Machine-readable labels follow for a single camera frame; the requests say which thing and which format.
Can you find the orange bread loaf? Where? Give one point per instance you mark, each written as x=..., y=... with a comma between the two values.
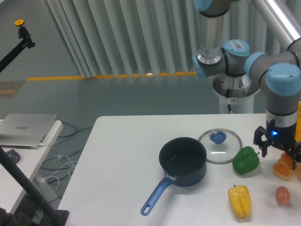
x=283, y=167

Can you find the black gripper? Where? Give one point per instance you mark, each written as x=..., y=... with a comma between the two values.
x=282, y=138

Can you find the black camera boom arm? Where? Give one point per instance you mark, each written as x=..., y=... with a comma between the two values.
x=26, y=42

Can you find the glass lid blue knob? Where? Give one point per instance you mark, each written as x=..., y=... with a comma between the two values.
x=221, y=145

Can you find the black tripod pole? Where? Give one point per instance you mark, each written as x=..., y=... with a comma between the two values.
x=57, y=217

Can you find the silver laptop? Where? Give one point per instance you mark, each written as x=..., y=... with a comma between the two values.
x=25, y=130

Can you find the white side table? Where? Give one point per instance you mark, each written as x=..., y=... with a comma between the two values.
x=11, y=193

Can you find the green bell pepper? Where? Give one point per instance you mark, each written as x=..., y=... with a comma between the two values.
x=245, y=161

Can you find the dark blue saucepan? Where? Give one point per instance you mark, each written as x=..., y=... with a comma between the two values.
x=183, y=161

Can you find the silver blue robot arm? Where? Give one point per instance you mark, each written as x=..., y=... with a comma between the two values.
x=278, y=76

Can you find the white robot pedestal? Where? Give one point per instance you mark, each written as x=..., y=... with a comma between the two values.
x=236, y=94

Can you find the small black table mount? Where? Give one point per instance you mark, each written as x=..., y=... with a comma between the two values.
x=14, y=155

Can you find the yellow bell pepper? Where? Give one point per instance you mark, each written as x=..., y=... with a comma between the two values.
x=240, y=201

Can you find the brown egg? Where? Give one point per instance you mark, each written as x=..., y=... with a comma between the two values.
x=282, y=195

